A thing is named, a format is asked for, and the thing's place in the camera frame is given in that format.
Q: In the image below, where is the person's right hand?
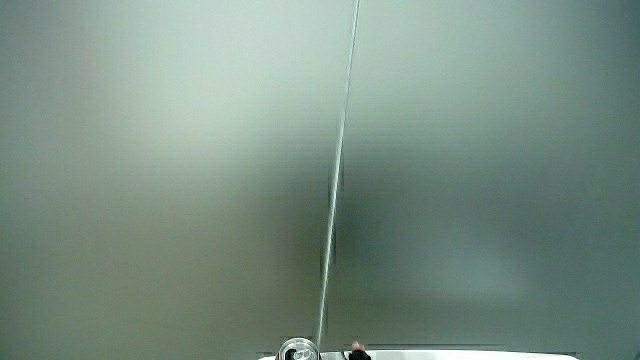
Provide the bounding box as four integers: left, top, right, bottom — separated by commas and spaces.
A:
347, 341, 372, 360

